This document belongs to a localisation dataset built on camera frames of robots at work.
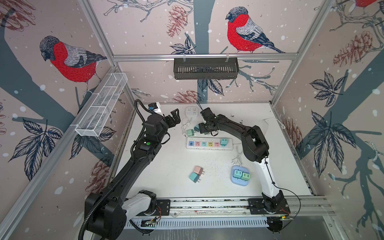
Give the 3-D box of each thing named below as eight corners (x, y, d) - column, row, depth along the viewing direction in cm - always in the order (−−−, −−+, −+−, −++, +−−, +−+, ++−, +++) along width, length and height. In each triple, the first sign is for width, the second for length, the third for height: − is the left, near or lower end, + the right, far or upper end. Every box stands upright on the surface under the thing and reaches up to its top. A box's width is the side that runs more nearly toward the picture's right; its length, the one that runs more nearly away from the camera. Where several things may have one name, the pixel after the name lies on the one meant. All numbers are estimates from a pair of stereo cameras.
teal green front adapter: (188, 177, 86) (187, 175, 84) (192, 171, 88) (192, 170, 86) (196, 184, 83) (196, 183, 81) (201, 178, 85) (201, 177, 83)
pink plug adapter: (192, 171, 88) (192, 170, 86) (195, 165, 90) (195, 164, 88) (202, 177, 86) (202, 175, 84) (205, 170, 88) (205, 169, 86)
